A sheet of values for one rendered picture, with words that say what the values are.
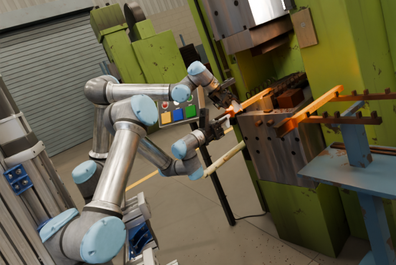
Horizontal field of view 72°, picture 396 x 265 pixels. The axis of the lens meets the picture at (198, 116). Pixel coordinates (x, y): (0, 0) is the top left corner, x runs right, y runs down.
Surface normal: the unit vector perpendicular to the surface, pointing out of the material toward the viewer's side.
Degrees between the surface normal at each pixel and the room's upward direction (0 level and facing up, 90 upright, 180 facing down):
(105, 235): 94
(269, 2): 90
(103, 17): 90
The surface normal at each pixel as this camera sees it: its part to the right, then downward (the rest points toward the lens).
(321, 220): -0.70, 0.41
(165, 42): 0.38, 0.08
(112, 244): 0.80, -0.07
